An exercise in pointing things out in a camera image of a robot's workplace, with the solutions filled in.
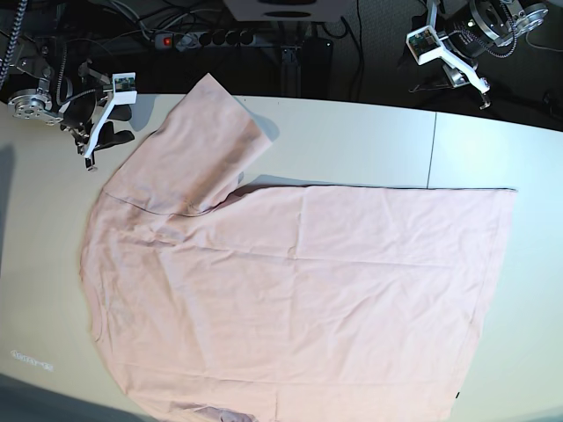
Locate metal table leg column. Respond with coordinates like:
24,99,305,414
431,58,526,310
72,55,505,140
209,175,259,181
280,46,302,98

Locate black power strip red switch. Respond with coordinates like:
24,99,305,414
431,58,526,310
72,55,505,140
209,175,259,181
153,29,258,51

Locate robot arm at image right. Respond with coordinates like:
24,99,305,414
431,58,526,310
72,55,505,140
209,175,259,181
442,1,548,59

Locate black power adapter box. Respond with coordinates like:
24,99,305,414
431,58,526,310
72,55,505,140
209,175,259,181
301,37,333,99

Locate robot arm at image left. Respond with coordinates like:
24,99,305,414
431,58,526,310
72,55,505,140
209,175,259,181
1,1,136,159

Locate pink T-shirt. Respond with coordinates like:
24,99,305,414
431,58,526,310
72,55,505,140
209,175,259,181
80,76,516,421

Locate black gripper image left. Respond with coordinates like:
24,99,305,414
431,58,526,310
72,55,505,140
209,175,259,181
60,91,135,149

